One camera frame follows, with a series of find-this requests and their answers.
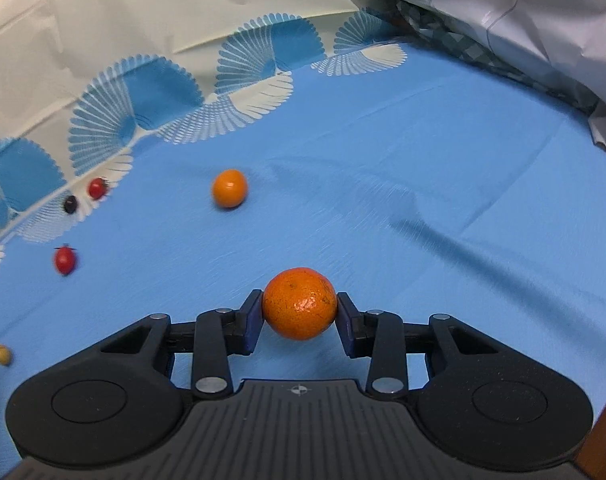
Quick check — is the pale grey blanket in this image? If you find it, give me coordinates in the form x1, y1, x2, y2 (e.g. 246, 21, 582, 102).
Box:
343, 0, 606, 163

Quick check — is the small orange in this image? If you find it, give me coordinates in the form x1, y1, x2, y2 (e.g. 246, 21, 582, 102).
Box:
262, 267, 339, 342
212, 170, 248, 210

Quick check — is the fan-print blue sheet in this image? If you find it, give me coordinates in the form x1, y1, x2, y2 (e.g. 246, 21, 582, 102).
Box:
0, 0, 606, 461

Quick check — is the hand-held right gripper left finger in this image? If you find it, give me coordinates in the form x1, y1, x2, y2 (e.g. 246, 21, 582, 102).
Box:
100, 289, 265, 396

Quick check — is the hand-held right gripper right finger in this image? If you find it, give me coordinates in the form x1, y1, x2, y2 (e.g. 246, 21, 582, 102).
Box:
335, 292, 504, 397

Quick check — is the checked teal cloth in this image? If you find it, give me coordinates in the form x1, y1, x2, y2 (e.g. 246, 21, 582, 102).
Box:
383, 0, 599, 111

